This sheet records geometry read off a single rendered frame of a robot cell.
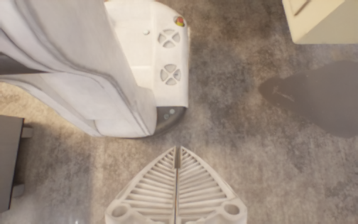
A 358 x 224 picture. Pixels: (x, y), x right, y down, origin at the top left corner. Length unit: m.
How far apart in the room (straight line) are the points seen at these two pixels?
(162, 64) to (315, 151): 1.04
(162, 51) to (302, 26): 0.43
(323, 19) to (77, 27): 0.37
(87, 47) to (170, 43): 0.44
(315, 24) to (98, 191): 1.09
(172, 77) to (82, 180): 0.82
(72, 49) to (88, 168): 0.88
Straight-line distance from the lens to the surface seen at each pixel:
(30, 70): 0.26
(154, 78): 0.62
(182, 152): 0.17
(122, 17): 0.82
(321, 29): 0.38
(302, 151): 1.12
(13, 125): 1.22
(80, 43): 0.22
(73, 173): 1.09
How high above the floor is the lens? 0.84
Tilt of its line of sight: 79 degrees down
